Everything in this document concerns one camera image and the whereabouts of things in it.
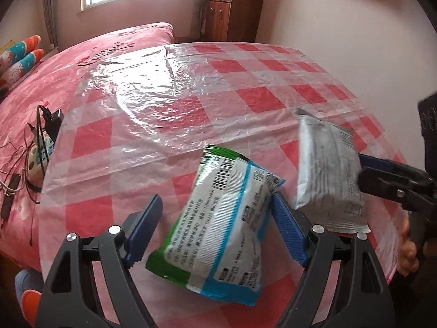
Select red checked plastic tablecloth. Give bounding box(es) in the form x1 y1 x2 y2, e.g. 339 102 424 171
39 41 410 328

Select green blue snack packet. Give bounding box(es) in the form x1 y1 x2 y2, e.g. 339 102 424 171
145 145 287 306

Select black power adapter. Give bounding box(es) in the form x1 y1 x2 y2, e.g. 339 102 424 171
36 106 65 137

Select blue padded stool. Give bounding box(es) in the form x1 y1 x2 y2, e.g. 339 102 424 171
14 268 43 294

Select tangled thin cables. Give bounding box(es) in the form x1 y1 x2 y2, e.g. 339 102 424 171
0 137 45 247

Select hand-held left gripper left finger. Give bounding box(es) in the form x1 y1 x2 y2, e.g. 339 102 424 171
40 194 164 328

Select bed with pink bedspread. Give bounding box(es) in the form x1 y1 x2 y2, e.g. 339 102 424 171
0 22 175 270

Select orange plastic bucket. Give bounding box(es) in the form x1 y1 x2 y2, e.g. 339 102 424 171
20 289 43 328

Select brown wooden cabinet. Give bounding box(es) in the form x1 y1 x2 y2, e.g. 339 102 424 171
205 0 266 43

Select grey curtain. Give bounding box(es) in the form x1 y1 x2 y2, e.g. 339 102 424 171
41 0 60 46

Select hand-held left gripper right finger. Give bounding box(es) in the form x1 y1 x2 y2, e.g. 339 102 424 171
271 191 390 328

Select patterned curtain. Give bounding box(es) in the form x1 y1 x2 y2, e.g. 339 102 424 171
196 0 210 40

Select person's right hand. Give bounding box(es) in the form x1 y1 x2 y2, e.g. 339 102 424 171
398 212 420 277

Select white power strip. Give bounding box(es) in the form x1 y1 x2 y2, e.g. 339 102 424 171
25 133 55 187

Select silver grey packet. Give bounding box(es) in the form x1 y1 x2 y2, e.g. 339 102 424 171
294 107 372 236

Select black flat device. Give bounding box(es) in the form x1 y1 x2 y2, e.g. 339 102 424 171
0 174 21 222

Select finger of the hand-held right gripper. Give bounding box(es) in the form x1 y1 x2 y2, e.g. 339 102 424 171
358 154 429 182
358 167 427 212

